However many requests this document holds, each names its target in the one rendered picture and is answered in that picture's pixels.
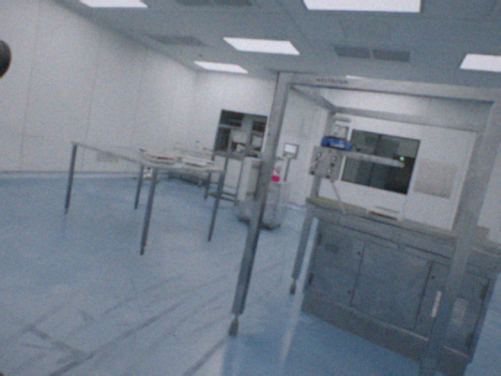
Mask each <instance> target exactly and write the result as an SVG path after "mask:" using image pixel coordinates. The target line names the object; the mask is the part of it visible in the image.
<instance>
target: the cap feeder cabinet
mask: <svg viewBox="0 0 501 376"><path fill-rule="evenodd" d="M291 187H292V183H289V182H284V181H283V180H280V182H278V183H277V182H273V181H271V183H270V186H269V191H268V195H267V201H266V206H265V214H264V218H263V221H262V225H264V226H269V230H270V231H271V229H270V228H271V227H274V226H278V225H279V226H280V224H282V223H283V221H284V217H285V213H286V210H287V206H288V198H289V194H290V191H291ZM253 202H254V200H251V201H242V200H241V201H240V206H239V210H238V214H237V215H238V218H240V220H239V221H241V219H245V220H248V221H250V217H251V211H252V206H253Z"/></svg>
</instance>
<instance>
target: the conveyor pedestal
mask: <svg viewBox="0 0 501 376"><path fill-rule="evenodd" d="M324 222H325V221H323V220H320V219H318V226H317V229H316V234H315V236H314V241H313V244H312V248H311V252H310V261H309V266H308V268H307V273H306V276H305V279H304V283H303V287H302V290H301V293H302V294H303V298H302V302H301V311H303V312H306V313H308V314H309V315H313V316H315V317H316V318H319V319H321V320H322V321H327V322H328V323H330V324H332V325H334V326H336V327H339V328H341V329H344V330H346V331H348V332H351V333H353V334H354V335H356V336H358V337H360V338H365V339H367V340H368V341H370V342H372V343H375V344H377V345H380V346H382V347H384V348H387V349H389V350H391V351H392V352H394V353H397V354H399V355H402V356H404V357H406V358H409V359H411V360H413V361H414V362H416V363H422V359H423V356H424V354H425V350H426V348H427V344H428V342H429V334H430V331H431V328H432V325H433V322H434V319H435V317H436V313H437V306H438V303H439V299H440V297H441V294H442V291H443V288H444V285H445V279H446V274H447V271H448V268H449V265H450V262H451V258H447V257H446V256H442V255H440V254H437V253H432V252H427V251H424V250H422V249H419V248H417V247H411V246H409V245H405V249H404V252H403V251H400V250H398V249H397V247H398V244H399V243H398V242H396V241H390V240H387V239H385V238H382V237H379V236H376V235H369V234H366V233H363V232H361V231H358V230H355V229H353V228H347V227H344V226H339V225H337V224H334V223H332V222H330V226H329V228H325V227H323V226H324ZM479 268H480V266H476V265H474V264H469V263H466V266H465V269H464V272H463V277H462V283H461V285H460V288H459V291H458V294H457V297H456V299H455V303H454V310H453V313H452V316H451V319H450V321H449V324H448V328H447V330H446V338H445V341H444V344H443V346H442V349H441V352H440V355H439V358H438V361H437V368H436V371H437V372H442V373H443V374H445V375H447V376H464V372H465V370H466V367H467V363H471V362H472V359H473V356H474V354H475V351H476V348H477V344H478V343H479V337H480V333H481V330H482V327H483V324H484V321H485V319H486V316H487V310H488V306H489V303H490V301H491V297H492V295H493V293H494V287H495V283H496V281H497V277H498V274H499V273H498V272H496V271H494V270H492V269H489V270H488V275H487V276H481V275H479Z"/></svg>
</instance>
